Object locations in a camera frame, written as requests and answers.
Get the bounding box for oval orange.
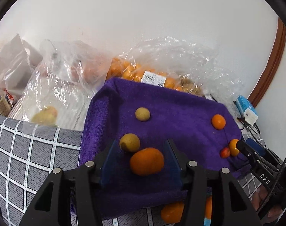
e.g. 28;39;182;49
229;139;240;157

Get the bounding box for pile of oranges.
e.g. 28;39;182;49
160;195;213;224

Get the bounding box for red cherry tomato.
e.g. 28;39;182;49
220;147;231;159

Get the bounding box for purple towel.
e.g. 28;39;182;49
71;76;252;219

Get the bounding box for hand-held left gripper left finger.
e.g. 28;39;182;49
19;140;117;226

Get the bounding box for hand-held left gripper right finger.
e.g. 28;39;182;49
163;139;264;226

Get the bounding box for kiwi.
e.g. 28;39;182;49
119;133;141;153
135;107;151;122

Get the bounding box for brown wooden door frame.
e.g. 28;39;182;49
247;16;286;107

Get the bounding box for large orange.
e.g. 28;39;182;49
130;147;165;176

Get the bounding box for person's right hand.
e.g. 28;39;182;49
252;188;286;220

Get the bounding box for white and blue charger box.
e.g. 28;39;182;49
235;95;259;125

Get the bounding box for black cables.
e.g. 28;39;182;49
232;100;267;146

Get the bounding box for grey plastic bag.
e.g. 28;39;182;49
0;33;44;99

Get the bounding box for plastic bottle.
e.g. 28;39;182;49
0;84;14;117

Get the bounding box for clear plastic bag of oranges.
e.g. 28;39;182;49
105;36;243;102

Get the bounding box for small round orange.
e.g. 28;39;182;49
211;114;226;130

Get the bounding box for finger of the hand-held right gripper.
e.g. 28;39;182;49
236;140;264;163
246;138;267;157

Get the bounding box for yellow pear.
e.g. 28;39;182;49
31;106;58;127

